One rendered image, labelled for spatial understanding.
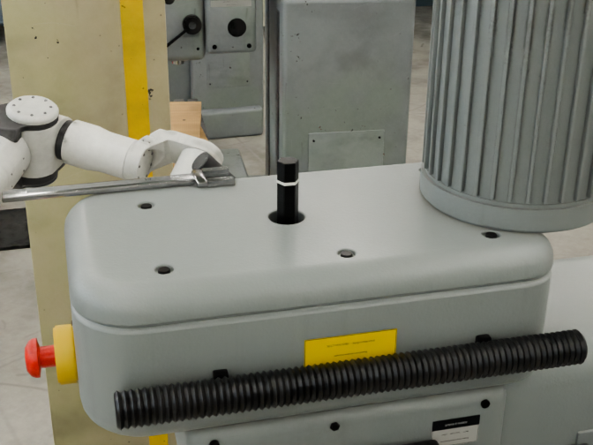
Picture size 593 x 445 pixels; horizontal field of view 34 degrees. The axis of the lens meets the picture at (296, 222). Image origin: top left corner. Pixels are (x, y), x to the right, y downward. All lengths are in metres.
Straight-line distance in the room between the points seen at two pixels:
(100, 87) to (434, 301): 1.89
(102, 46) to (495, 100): 1.85
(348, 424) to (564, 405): 0.25
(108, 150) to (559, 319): 0.75
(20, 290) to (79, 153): 3.38
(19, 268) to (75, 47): 2.56
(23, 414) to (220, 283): 3.17
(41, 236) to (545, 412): 2.00
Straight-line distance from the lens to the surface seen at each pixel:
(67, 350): 0.98
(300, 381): 0.87
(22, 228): 5.48
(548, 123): 0.93
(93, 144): 1.51
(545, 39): 0.90
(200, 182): 1.04
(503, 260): 0.93
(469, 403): 1.01
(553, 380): 1.05
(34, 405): 4.04
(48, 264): 2.89
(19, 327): 4.57
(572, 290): 1.15
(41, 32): 2.65
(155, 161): 1.54
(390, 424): 0.99
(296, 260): 0.88
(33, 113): 1.51
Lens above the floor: 2.30
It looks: 25 degrees down
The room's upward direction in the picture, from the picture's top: 1 degrees clockwise
